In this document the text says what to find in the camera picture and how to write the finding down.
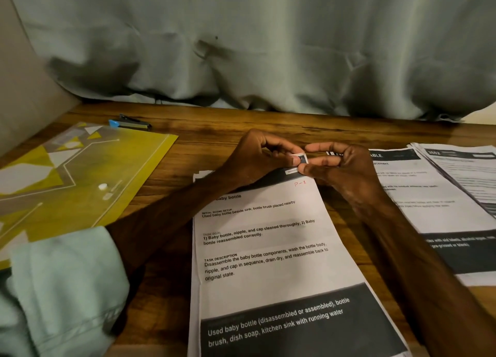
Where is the blue pen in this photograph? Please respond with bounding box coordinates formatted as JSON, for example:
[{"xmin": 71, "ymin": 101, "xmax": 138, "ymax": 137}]
[{"xmin": 108, "ymin": 115, "xmax": 153, "ymax": 131}]

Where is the wash baby bottle paper stack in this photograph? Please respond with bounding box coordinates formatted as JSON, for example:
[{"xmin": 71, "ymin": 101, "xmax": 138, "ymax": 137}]
[{"xmin": 188, "ymin": 167, "xmax": 412, "ymax": 357}]

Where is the person's right forearm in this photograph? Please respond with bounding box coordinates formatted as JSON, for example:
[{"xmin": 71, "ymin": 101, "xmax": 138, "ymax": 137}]
[{"xmin": 360, "ymin": 194, "xmax": 496, "ymax": 357}]

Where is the person's left forearm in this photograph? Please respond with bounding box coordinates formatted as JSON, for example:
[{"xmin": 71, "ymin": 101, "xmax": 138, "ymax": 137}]
[{"xmin": 0, "ymin": 173, "xmax": 237, "ymax": 357}]

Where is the person's right hand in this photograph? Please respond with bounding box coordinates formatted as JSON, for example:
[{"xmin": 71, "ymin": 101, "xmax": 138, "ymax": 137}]
[{"xmin": 304, "ymin": 141, "xmax": 386, "ymax": 209}]

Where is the yellow patterned folder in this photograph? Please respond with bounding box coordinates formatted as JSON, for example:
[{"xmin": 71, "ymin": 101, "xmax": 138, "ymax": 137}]
[{"xmin": 0, "ymin": 121, "xmax": 179, "ymax": 271}]

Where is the person's left hand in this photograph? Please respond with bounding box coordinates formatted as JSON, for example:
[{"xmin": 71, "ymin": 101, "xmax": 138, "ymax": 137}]
[{"xmin": 219, "ymin": 130, "xmax": 308, "ymax": 191}]

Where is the pale green curtain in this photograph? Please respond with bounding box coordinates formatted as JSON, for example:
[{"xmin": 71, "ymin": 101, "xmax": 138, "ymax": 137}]
[{"xmin": 4, "ymin": 0, "xmax": 496, "ymax": 124}]

